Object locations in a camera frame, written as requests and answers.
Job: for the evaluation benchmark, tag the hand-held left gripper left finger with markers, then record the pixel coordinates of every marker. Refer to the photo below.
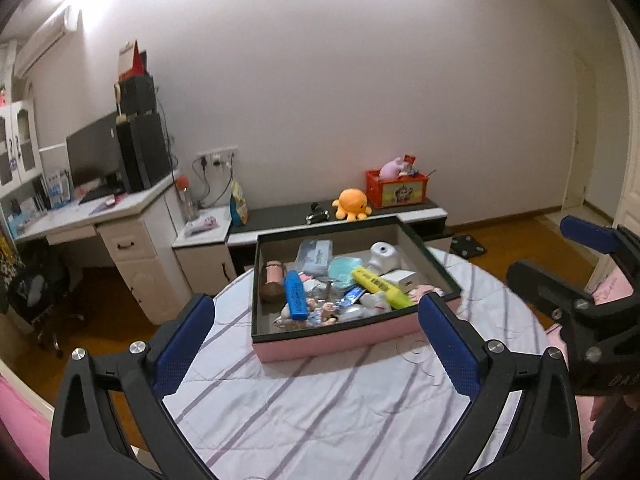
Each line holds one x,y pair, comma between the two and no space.
182,345

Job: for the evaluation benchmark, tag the black office chair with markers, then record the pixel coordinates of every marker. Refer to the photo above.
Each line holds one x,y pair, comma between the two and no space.
35,290

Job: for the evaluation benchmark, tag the wall power outlet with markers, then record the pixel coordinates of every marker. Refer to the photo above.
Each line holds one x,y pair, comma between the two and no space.
217,157

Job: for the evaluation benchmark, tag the red snack packet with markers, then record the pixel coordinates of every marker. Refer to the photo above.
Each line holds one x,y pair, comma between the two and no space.
410,165

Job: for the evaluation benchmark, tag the striped white bedsheet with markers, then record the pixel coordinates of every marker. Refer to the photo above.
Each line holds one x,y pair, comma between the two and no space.
325,410

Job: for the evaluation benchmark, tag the pink blanket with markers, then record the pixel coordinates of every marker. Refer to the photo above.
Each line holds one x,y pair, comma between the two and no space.
20,425

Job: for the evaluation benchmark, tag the teal clear tape dispenser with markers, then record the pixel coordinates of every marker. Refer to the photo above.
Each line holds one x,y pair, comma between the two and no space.
345,270

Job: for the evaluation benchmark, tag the blue book box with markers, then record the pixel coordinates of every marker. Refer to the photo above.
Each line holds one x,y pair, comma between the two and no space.
57,189

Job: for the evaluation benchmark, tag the white charger block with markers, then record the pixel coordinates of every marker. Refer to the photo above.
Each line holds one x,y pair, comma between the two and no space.
402,281

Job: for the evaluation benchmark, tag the blue oblong case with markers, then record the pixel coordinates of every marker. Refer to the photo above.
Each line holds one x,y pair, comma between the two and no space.
296,296

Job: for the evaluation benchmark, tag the white bunny toy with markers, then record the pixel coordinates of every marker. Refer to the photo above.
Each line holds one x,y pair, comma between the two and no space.
375,304

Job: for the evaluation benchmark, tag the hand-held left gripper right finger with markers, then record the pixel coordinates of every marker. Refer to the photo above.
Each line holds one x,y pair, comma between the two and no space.
452,345

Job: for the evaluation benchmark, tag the person's right forearm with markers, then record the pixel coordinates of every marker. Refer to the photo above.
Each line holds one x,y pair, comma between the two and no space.
617,430

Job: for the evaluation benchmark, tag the small wooden ornament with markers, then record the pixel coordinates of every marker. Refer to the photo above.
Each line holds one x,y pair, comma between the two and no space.
120,105

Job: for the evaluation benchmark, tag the black computer monitor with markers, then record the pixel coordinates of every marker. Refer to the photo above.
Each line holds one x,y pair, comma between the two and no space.
92,152

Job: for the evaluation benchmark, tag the brown round object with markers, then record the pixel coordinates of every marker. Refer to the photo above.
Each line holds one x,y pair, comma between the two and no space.
273,293

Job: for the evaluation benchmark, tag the yellow snack bag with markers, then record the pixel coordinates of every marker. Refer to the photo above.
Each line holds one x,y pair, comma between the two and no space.
239,205

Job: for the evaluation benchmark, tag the black speaker tower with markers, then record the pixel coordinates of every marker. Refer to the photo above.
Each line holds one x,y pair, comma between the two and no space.
145,152

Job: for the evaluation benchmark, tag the blue face mask pack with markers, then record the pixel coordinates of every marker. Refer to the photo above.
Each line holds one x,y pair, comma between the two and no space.
314,257

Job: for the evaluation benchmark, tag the yellow highlighter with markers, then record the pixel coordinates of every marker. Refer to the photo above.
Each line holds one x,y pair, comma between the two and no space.
382,287

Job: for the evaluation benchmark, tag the orange cap bottle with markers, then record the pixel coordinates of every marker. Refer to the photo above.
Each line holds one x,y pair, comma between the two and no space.
188,200

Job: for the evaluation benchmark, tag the white air conditioner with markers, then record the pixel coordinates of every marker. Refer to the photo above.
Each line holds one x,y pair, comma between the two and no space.
45,42

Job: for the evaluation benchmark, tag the black top TV stand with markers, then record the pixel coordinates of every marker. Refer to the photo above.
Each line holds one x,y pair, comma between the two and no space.
280,217

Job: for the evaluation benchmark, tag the red plastic crate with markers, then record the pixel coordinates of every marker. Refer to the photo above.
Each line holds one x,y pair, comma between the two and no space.
400,192

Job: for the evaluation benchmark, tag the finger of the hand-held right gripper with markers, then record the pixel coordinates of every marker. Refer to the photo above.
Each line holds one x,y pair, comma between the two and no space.
590,234
550,292

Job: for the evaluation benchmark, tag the pink pig plush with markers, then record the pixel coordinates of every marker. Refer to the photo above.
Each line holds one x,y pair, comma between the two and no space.
391,168

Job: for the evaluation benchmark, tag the white hutch cabinet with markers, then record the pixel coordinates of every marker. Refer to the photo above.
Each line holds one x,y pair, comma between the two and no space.
20,145

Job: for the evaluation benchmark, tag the white desk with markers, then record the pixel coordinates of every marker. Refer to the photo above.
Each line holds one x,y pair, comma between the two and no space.
145,260

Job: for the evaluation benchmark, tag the black metal gadget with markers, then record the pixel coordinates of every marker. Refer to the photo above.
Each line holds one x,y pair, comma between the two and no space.
317,214

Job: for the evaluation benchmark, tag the pink printed quilt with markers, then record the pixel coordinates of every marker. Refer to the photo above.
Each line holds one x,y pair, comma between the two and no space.
607,287

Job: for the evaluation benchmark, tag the black bathroom scale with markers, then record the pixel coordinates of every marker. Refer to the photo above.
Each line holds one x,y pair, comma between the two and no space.
467,247

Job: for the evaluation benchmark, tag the orange octopus plush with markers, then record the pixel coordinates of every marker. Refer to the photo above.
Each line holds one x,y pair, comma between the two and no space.
351,205

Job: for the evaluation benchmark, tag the white low cabinet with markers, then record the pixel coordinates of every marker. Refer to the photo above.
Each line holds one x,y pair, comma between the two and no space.
205,265

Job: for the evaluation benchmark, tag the printed paper packet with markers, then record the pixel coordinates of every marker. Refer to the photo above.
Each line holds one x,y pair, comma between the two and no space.
200,226

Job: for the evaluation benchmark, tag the white door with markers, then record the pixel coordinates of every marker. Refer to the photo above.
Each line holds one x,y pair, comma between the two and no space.
580,135

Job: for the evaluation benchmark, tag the red desk calendar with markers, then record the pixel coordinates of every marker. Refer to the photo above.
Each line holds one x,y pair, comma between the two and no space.
132,59

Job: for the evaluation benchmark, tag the stacked black boxes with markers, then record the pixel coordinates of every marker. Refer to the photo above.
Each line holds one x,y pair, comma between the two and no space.
137,95

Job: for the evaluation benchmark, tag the pink storage box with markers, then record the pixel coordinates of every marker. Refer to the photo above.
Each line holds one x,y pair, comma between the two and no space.
340,345

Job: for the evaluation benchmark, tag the pink cup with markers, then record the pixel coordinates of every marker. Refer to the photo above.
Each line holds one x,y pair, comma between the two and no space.
274,271

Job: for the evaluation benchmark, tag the black keyboard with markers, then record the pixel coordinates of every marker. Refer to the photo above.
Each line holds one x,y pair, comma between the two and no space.
100,196

